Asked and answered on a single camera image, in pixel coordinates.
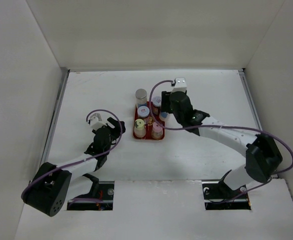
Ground yellow-lid condiment bottle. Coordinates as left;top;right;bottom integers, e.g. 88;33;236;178
133;118;146;139

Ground silver-lid jar blue label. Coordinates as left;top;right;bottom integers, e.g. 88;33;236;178
135;88;148;108

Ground white-lid jar red label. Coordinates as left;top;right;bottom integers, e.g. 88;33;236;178
137;105;150;119

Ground pink-lid condiment bottle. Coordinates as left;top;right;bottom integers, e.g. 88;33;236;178
151;122;164;140

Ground silver-lid jar white contents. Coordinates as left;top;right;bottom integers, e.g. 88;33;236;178
159;112;169;122

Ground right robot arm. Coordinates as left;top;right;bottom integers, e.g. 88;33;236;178
161;91;283;198

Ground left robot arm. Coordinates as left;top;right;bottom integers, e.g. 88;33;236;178
21;114;126;217

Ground red rectangular tray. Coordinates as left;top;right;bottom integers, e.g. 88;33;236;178
132;101;165;141

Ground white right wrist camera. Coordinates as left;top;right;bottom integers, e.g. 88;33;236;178
171;77;187;93

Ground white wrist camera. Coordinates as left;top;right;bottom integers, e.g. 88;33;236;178
86;112;108;131
171;77;187;93

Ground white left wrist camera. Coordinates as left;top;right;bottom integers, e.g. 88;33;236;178
86;112;108;131

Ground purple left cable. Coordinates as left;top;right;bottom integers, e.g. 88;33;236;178
20;108;125;203

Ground purple cable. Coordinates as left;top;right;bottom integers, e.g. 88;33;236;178
20;108;125;203
148;79;293;201

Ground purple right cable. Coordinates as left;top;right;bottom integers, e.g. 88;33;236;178
148;79;293;201

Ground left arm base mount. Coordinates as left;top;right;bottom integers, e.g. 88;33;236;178
65;173;115;211

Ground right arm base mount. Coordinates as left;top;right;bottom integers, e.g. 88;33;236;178
202;170;251;211

